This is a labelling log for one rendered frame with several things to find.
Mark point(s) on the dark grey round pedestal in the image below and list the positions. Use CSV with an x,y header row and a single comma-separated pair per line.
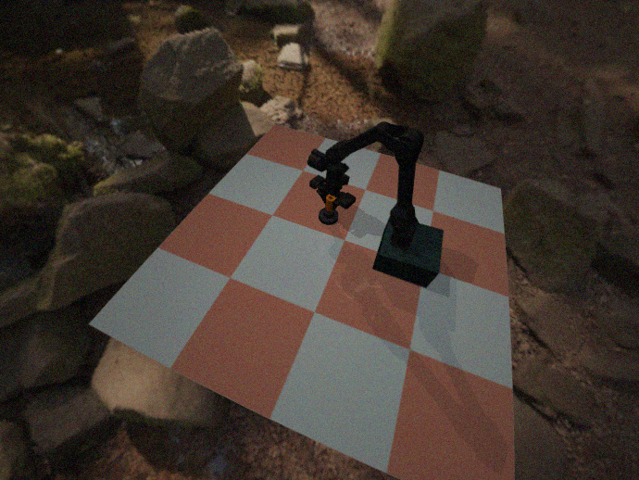
x,y
328,218

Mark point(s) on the orange tapered knob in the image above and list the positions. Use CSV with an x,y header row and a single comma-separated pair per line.
x,y
329,200

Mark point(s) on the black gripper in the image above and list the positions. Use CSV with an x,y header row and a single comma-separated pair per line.
x,y
325,187

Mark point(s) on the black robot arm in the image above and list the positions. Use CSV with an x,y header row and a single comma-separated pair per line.
x,y
407,148

